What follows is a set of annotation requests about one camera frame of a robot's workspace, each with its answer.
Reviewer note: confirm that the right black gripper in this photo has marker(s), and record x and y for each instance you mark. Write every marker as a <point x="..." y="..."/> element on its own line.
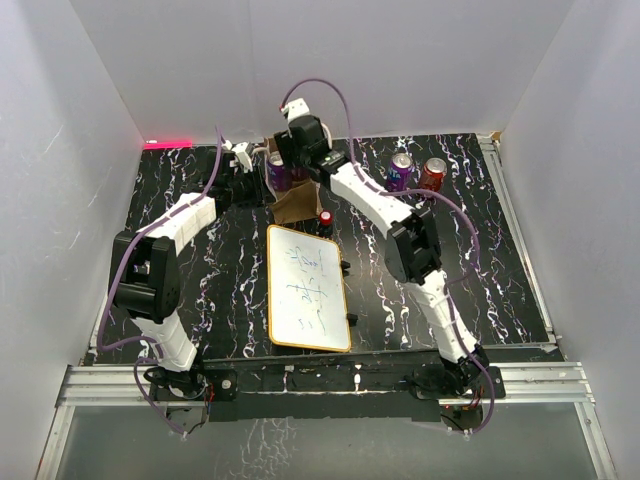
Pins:
<point x="287" y="144"/>

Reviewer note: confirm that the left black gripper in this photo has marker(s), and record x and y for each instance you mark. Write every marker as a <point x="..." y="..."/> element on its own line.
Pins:
<point x="256" y="180"/>

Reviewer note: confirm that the brown canvas bag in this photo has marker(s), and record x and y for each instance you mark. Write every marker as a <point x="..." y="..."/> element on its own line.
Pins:
<point x="301" y="203"/>

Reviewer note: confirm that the purple fanta can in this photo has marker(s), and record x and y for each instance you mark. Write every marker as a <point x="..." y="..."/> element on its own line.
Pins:
<point x="399" y="172"/>

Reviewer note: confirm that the red can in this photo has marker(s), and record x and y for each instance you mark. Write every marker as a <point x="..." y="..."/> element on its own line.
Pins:
<point x="432" y="175"/>

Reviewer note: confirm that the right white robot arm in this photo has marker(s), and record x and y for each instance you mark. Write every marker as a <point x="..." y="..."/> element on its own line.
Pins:
<point x="412" y="251"/>

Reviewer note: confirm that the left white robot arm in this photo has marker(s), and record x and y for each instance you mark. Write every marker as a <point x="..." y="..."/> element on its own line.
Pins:
<point x="144" y="279"/>

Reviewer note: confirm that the pink tape strip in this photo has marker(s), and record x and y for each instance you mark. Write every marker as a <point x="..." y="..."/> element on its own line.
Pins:
<point x="170" y="144"/>

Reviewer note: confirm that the white dry-erase board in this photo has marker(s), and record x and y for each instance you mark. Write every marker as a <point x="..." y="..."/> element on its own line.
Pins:
<point x="307" y="305"/>

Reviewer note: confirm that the black board clip lower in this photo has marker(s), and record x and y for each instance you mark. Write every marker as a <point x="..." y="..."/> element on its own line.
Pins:
<point x="352" y="319"/>

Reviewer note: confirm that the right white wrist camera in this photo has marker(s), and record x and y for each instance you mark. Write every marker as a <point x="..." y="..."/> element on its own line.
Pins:
<point x="295" y="109"/>

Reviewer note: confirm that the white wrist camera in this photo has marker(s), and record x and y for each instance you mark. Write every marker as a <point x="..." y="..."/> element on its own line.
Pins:
<point x="295" y="109"/>
<point x="238" y="156"/>

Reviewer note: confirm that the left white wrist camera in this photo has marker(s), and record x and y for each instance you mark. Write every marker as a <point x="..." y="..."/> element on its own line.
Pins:
<point x="238" y="156"/>

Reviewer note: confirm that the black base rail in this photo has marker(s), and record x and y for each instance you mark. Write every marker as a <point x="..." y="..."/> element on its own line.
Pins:
<point x="381" y="384"/>

